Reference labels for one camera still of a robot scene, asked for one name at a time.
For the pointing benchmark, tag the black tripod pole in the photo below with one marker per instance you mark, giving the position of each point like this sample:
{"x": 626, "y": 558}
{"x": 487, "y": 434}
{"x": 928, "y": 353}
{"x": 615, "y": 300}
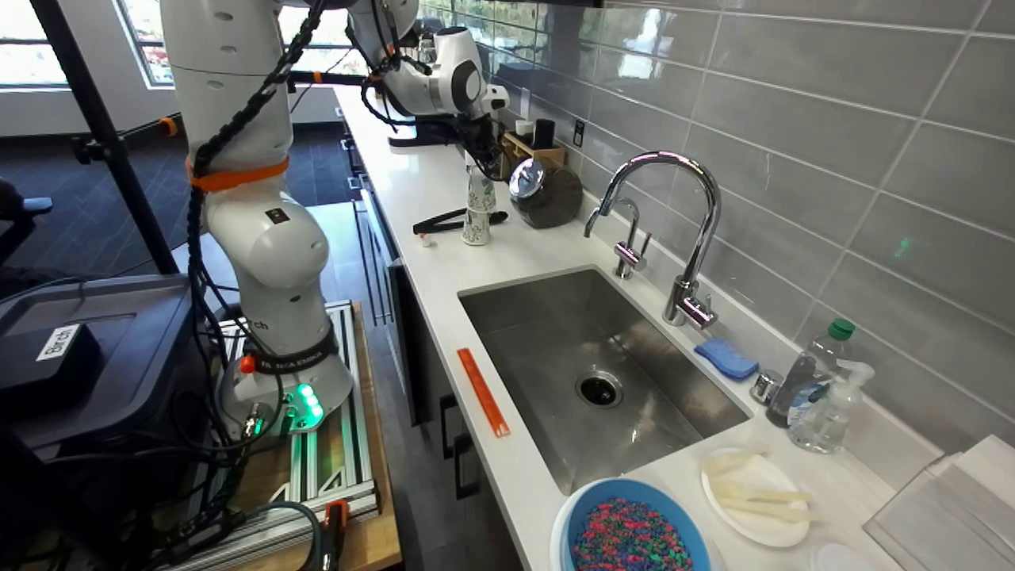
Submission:
{"x": 101, "y": 130}

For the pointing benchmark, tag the blue bowl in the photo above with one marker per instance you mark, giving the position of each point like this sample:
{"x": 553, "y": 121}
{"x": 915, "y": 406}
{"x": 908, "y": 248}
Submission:
{"x": 567, "y": 525}

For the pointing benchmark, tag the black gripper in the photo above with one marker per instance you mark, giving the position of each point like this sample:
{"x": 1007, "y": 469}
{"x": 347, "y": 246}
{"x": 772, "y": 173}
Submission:
{"x": 484, "y": 129}

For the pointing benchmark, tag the dark brown round object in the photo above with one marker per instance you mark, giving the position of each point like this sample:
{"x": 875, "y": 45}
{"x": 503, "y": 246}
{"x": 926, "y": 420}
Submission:
{"x": 556, "y": 197}

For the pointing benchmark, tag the white QR label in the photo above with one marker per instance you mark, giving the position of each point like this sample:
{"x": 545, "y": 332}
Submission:
{"x": 60, "y": 342}

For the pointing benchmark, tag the small chrome tap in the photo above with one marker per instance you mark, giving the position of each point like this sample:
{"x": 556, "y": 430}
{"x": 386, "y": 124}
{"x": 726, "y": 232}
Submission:
{"x": 633, "y": 254}

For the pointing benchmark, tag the tall chrome kitchen faucet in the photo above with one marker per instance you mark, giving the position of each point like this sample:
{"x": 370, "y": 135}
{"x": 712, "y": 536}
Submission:
{"x": 689, "y": 305}

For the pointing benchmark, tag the wooden robot cart platform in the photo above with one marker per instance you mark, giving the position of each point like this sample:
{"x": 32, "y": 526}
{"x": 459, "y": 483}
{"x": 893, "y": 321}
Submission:
{"x": 376, "y": 494}

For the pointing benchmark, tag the aluminium rail frame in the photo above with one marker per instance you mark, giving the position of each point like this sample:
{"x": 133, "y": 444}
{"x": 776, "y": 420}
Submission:
{"x": 334, "y": 444}

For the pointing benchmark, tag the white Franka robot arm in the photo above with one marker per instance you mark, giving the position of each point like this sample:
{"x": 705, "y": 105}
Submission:
{"x": 275, "y": 254}

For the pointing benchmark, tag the orange tape strip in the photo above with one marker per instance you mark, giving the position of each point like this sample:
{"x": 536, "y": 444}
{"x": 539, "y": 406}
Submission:
{"x": 484, "y": 393}

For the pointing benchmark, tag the wall power outlet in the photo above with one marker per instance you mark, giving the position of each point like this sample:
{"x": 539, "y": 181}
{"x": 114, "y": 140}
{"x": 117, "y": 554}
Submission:
{"x": 580, "y": 130}

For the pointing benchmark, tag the stainless steel sink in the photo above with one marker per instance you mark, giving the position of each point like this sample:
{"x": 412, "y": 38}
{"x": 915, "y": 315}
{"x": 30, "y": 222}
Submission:
{"x": 542, "y": 358}

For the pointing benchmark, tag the grey soap dispenser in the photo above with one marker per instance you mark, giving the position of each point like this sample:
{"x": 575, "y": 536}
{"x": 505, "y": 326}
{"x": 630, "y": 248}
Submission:
{"x": 796, "y": 389}

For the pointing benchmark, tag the black equipment case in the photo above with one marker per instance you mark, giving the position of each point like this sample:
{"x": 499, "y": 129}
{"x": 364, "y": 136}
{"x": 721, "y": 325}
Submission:
{"x": 96, "y": 358}

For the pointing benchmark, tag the pale food strips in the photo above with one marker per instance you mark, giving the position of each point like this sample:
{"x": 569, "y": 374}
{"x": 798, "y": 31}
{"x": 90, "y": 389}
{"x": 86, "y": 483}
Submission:
{"x": 755, "y": 491}

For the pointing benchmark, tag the clear green-capped plastic bottle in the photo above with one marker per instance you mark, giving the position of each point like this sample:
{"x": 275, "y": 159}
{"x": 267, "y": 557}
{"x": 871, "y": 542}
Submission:
{"x": 833, "y": 413}

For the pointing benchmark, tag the multicoloured beads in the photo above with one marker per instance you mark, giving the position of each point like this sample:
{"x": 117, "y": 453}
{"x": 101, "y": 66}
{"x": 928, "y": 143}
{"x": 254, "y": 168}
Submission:
{"x": 630, "y": 534}

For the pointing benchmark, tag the white oval plate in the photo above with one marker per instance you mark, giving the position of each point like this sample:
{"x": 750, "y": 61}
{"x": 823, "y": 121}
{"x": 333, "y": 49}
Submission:
{"x": 755, "y": 525}

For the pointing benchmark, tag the blue sponge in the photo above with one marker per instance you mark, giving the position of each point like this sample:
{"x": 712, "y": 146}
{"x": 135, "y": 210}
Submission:
{"x": 728, "y": 358}

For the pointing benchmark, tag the clear plastic container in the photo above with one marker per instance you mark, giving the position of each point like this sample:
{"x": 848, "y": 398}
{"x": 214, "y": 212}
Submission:
{"x": 954, "y": 507}

